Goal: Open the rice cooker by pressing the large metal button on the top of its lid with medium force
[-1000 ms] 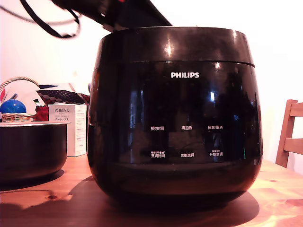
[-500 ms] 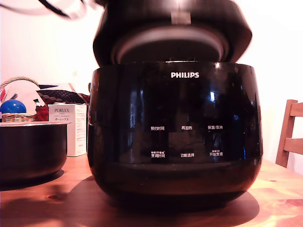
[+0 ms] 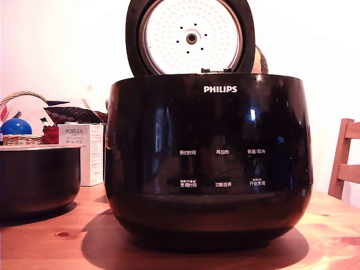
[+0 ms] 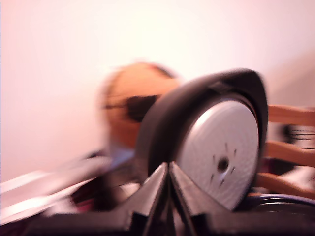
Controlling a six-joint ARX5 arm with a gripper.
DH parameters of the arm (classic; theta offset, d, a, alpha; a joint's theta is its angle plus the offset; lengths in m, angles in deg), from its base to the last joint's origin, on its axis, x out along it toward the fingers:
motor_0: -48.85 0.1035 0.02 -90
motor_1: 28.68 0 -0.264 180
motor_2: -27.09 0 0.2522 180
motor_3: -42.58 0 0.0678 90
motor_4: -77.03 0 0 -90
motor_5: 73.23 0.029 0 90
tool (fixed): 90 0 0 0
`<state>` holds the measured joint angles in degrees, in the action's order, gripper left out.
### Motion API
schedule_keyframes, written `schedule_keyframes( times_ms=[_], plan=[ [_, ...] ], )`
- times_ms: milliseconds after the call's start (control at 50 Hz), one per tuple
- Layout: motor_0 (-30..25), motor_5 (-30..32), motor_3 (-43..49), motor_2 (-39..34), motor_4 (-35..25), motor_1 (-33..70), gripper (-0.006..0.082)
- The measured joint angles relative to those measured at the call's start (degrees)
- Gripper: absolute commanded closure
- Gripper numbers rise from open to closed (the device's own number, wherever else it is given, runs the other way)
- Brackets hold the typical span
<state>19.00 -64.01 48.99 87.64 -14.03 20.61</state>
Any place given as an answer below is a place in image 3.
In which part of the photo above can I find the black rice cooker lid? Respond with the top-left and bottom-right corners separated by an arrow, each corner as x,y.
125,0 -> 257,77

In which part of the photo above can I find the black Philips rice cooker body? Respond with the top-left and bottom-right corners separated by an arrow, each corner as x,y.
103,73 -> 314,250

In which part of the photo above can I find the dark dotted patterned cloth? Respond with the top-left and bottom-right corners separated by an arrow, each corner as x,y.
43,99 -> 109,125

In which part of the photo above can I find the brown patterned round object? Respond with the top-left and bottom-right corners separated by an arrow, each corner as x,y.
252,44 -> 269,75

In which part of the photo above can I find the white Porlex cardboard box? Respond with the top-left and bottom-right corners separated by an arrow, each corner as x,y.
57,123 -> 105,187

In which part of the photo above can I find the red knitted cloth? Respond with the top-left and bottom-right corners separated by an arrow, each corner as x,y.
41,124 -> 60,145

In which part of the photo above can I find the black inner cooking pot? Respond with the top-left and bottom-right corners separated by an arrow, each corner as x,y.
0,144 -> 86,221

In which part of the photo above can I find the white printed cloth bag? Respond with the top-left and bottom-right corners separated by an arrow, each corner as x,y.
0,94 -> 54,136

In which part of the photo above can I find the woven wicker basket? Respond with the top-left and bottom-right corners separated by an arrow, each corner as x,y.
0,90 -> 53,146

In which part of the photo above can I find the blue ball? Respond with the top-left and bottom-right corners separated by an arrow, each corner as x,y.
0,118 -> 33,137

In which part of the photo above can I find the wooden chair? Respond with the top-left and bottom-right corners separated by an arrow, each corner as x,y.
327,118 -> 360,201

